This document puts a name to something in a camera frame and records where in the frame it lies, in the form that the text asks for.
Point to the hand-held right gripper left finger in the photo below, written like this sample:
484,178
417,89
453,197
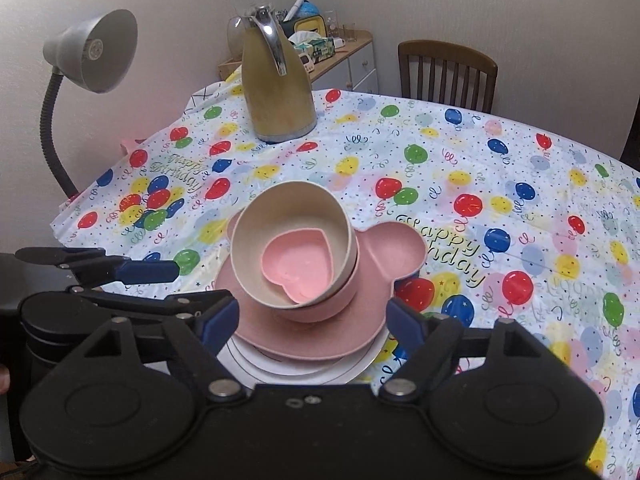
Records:
220,322

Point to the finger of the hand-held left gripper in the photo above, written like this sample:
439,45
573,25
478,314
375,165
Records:
130,297
150,270

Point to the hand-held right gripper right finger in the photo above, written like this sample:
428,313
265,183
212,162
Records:
404,324

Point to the large white plate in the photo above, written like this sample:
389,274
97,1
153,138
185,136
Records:
377,355

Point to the small white plate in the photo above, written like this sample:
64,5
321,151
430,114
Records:
260,362

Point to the pink bear-shaped plate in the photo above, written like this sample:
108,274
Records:
390,255

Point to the pink bowl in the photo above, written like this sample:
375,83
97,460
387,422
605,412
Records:
320,310

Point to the pink heart-shaped dish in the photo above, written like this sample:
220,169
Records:
295,265

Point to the cream bowl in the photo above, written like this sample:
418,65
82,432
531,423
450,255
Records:
280,215

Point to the balloon print tablecloth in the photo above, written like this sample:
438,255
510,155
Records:
500,185

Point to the golden thermos jug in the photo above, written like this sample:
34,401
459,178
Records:
280,105

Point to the grey gooseneck desk lamp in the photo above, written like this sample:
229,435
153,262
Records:
100,45

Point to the clear round container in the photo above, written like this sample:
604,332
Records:
236,35

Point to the small white timer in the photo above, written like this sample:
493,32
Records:
307,64

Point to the dark wooden chair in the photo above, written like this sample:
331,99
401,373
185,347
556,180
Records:
445,55

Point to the green tissue box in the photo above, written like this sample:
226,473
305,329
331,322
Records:
315,47

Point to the yellow and black bag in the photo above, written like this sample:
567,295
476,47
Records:
310,26

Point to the clear drinking glass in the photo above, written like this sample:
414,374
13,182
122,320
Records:
330,24
349,32

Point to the small blue globe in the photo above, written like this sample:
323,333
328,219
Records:
310,9

